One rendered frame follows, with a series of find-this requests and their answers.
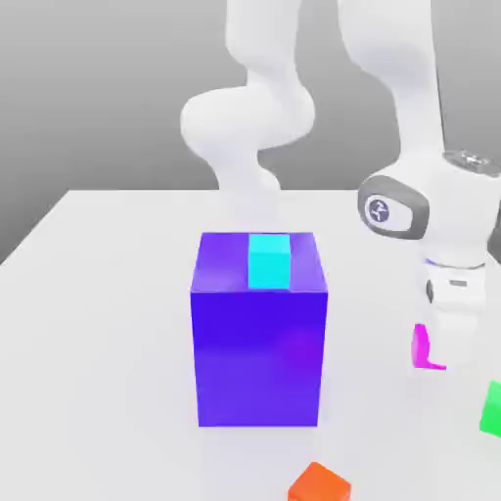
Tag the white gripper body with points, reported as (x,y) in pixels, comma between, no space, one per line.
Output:
(456,336)

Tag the small magenta cube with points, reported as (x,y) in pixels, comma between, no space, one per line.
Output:
(419,348)

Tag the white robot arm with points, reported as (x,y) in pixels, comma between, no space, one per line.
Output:
(415,117)

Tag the small green cube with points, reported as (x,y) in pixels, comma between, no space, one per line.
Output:
(492,409)

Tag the small cyan cube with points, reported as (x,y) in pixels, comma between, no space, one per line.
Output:
(268,262)

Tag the small orange cube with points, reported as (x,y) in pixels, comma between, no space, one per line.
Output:
(319,485)

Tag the large purple box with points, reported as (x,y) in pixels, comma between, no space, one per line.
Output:
(258,360)

